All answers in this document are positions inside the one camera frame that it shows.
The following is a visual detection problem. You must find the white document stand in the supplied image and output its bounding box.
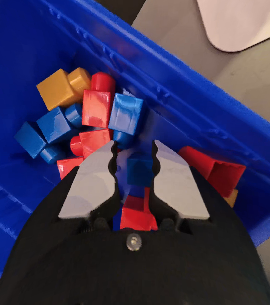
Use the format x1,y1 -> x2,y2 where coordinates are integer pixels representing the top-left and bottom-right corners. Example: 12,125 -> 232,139
197,0 -> 270,53

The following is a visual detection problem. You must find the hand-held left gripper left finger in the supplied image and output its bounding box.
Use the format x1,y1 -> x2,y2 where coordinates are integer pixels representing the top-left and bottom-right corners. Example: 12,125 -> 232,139
59,141 -> 121,222

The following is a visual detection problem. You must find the blue toy building block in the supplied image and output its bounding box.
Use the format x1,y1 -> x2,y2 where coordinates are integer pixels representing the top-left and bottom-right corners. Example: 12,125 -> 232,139
127,153 -> 154,187

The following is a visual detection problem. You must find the pile of coloured toy blocks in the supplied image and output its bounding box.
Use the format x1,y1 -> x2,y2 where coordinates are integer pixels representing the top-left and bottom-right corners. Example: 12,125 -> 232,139
14,67 -> 246,232

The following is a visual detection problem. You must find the blue plastic bin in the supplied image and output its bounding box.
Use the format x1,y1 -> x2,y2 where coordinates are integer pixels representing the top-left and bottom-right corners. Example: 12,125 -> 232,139
0,0 -> 270,281

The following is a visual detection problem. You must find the grey desk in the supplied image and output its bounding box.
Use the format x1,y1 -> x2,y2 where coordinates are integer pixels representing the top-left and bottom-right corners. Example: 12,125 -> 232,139
97,0 -> 270,305

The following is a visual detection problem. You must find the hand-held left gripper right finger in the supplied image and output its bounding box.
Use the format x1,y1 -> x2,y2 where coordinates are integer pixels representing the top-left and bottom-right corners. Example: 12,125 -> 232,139
147,140 -> 210,224

